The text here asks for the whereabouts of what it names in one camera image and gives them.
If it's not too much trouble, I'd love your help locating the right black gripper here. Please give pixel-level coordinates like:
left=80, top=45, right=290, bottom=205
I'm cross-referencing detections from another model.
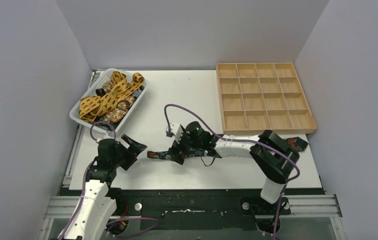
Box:
left=168, top=128, right=203, bottom=164

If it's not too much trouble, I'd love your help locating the white plastic basket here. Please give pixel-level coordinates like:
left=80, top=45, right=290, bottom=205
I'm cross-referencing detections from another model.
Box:
left=69, top=68, right=149, bottom=132

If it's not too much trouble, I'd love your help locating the wooden compartment tray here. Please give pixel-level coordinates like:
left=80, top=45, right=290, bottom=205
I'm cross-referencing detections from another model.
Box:
left=216, top=62, right=317, bottom=135

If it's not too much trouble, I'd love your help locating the dark floral tie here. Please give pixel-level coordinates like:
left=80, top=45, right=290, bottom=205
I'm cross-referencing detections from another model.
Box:
left=147, top=136, right=309, bottom=161

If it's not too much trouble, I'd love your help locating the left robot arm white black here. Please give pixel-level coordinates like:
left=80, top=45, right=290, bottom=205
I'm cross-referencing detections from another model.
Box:
left=57, top=134, right=147, bottom=240

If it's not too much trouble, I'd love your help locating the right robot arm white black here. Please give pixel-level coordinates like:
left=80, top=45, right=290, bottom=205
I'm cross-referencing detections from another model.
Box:
left=165, top=121, right=300, bottom=204

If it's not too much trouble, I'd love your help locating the beige floral tie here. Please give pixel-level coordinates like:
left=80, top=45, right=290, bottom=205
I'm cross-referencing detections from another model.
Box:
left=95, top=80, right=144, bottom=124

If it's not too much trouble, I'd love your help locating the yellow patterned tie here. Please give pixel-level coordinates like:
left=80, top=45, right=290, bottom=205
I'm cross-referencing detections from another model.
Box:
left=78, top=70, right=145, bottom=124

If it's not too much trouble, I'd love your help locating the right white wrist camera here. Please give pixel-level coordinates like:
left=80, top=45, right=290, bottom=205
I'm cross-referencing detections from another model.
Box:
left=165, top=123, right=186, bottom=138

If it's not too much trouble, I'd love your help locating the thin black cable loop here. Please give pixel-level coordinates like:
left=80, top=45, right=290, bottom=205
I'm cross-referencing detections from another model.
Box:
left=200, top=153, right=217, bottom=168

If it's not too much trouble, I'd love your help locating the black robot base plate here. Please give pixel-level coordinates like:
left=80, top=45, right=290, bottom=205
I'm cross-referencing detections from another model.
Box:
left=114, top=189, right=291, bottom=231

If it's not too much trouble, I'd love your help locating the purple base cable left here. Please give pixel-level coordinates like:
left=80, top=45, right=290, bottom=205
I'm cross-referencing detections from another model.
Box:
left=104, top=216, right=160, bottom=239

